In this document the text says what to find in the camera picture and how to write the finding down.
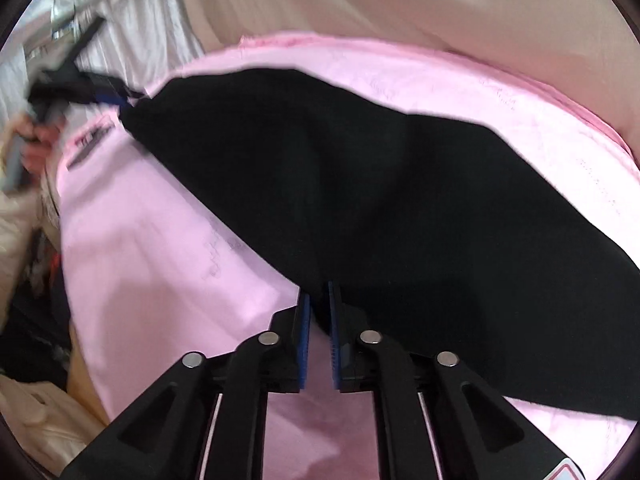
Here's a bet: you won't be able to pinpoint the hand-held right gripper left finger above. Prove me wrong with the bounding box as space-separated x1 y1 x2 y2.
60 290 313 480

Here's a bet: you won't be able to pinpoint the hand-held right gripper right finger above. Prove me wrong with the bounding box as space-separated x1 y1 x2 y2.
327 281 588 480

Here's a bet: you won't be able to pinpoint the person's left forearm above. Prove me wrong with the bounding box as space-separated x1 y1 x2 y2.
0 187 57 311

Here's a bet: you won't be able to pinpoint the pink bed sheet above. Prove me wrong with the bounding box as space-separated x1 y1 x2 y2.
54 32 640 480

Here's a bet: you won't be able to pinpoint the person's left hand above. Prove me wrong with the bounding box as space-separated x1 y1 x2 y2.
21 121 65 173

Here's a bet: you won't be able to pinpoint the beige curtain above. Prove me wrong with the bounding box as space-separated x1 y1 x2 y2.
175 0 640 161

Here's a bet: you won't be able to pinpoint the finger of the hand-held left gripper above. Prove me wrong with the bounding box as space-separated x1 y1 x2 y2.
92 91 151 109
87 72 132 93

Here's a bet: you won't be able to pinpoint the beige jacket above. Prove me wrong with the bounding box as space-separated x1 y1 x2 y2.
0 374 117 480

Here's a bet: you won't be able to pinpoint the black pants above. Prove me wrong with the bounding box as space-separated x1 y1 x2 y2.
120 66 640 418

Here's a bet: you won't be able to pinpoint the white sheer curtain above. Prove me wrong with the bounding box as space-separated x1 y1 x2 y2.
0 0 206 128

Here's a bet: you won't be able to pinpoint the dark sheet label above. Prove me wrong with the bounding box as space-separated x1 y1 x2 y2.
65 119 114 172

